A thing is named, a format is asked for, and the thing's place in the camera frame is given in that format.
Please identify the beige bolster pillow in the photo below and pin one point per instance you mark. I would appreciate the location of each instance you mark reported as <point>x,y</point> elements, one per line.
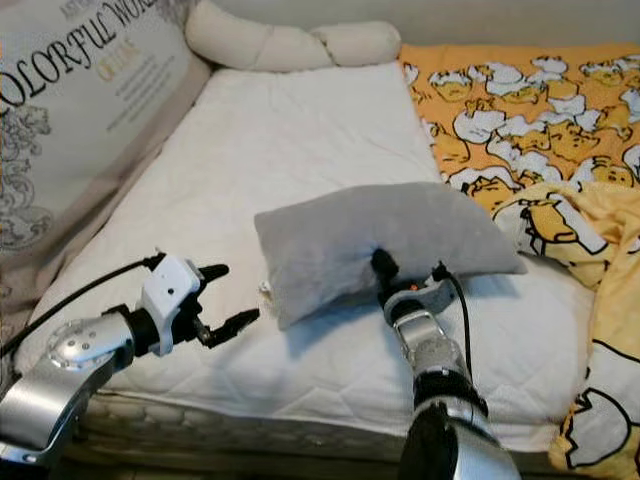
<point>280,45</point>

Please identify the white quilted mattress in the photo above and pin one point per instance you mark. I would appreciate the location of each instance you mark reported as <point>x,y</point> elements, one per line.
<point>280,130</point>

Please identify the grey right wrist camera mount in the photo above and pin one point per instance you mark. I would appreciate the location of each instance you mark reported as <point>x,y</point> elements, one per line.
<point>428,298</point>

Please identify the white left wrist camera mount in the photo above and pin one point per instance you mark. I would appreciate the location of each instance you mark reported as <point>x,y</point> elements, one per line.
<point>168,290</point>

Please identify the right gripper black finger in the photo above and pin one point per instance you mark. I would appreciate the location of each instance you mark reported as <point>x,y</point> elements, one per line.
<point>384,270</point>

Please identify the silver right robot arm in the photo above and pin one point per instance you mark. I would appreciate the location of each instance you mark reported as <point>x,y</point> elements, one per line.
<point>435,355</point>

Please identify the orange egg-print bedsheet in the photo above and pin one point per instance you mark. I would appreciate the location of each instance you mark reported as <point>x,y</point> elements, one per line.
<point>540,110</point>

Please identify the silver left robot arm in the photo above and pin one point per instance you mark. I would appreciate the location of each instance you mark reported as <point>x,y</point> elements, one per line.
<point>85,350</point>

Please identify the grey pillow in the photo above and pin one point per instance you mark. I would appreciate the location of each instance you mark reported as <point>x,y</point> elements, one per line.
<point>360,235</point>

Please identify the pale yellow egg-print blanket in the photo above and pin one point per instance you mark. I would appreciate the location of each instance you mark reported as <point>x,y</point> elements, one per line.
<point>560,225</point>

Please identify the large Colorful World printed pillow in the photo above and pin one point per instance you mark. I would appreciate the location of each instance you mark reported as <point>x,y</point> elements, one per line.
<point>70,120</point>

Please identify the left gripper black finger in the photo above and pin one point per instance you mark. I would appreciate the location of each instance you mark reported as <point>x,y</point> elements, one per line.
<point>215,272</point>
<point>232,325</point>

